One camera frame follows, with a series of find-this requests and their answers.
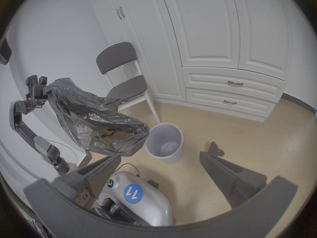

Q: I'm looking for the white wardrobe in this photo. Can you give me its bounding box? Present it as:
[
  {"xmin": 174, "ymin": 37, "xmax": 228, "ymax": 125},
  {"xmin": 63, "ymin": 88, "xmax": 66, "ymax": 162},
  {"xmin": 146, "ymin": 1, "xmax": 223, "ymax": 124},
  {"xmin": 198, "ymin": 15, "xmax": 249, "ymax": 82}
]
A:
[{"xmin": 87, "ymin": 0, "xmax": 295, "ymax": 123}]

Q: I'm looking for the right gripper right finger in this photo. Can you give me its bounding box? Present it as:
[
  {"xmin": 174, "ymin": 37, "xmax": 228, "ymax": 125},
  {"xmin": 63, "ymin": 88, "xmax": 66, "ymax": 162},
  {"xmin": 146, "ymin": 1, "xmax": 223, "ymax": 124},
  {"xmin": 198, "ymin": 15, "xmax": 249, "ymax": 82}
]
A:
[{"xmin": 199, "ymin": 151, "xmax": 268, "ymax": 210}]

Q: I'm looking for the white chair with grey cushions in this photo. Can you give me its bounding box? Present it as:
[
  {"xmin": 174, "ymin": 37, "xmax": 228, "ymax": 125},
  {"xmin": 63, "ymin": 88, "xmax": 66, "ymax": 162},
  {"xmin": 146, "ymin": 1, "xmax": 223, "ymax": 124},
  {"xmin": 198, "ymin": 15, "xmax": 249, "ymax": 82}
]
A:
[{"xmin": 79, "ymin": 42, "xmax": 161, "ymax": 168}]

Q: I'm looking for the white trash bin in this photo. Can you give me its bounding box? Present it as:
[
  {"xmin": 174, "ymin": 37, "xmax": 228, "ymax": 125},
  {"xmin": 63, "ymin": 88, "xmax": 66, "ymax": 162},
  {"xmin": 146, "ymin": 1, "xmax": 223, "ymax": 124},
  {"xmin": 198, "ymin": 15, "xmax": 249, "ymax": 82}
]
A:
[{"xmin": 145, "ymin": 123, "xmax": 184, "ymax": 164}]

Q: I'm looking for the black plastic bag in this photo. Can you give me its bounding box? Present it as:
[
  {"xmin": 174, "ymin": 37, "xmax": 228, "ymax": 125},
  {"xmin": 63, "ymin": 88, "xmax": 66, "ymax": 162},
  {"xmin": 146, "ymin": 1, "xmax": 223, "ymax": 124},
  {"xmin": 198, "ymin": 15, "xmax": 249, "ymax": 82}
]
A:
[{"xmin": 47, "ymin": 78, "xmax": 150, "ymax": 158}]

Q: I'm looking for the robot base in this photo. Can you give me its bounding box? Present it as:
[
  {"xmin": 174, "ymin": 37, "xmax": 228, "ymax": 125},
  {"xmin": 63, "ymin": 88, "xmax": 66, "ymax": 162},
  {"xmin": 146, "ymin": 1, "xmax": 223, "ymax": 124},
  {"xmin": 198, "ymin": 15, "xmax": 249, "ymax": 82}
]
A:
[{"xmin": 90, "ymin": 171, "xmax": 173, "ymax": 227}]

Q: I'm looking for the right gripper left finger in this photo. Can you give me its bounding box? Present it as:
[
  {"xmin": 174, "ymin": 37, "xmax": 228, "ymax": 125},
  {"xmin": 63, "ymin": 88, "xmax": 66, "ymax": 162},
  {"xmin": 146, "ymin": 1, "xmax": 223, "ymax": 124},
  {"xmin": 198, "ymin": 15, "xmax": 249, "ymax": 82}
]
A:
[{"xmin": 53, "ymin": 155, "xmax": 122, "ymax": 210}]

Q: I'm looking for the black cable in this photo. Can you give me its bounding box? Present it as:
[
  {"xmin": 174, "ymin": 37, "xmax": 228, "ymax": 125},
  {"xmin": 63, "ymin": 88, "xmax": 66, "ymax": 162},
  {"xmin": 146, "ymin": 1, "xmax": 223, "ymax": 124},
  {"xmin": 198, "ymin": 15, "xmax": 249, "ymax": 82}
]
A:
[{"xmin": 116, "ymin": 163, "xmax": 141, "ymax": 177}]

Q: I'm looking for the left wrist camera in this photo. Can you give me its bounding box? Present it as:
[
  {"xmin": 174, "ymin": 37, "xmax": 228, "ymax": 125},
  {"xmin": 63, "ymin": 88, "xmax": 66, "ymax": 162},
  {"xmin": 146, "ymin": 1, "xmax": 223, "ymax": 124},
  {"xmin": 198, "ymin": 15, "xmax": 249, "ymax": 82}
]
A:
[{"xmin": 25, "ymin": 75, "xmax": 48, "ymax": 86}]

